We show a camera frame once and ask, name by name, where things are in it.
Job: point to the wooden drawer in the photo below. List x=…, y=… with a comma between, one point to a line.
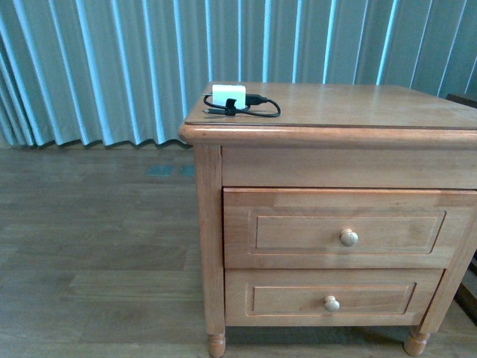
x=300, y=228
x=295, y=297

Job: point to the white charger block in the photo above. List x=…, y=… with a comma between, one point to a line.
x=221, y=93

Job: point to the upper round drawer knob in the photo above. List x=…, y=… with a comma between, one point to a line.
x=348, y=237

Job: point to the round drawer knob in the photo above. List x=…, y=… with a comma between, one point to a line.
x=348, y=237
x=331, y=304

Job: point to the lower round drawer knob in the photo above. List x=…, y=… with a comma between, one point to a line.
x=331, y=304

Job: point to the wooden nightstand cabinet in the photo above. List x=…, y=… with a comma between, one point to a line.
x=331, y=136

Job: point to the pale green pleated curtain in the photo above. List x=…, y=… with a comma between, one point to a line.
x=130, y=71

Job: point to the dark wooden furniture at right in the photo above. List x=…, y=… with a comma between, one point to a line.
x=466, y=293

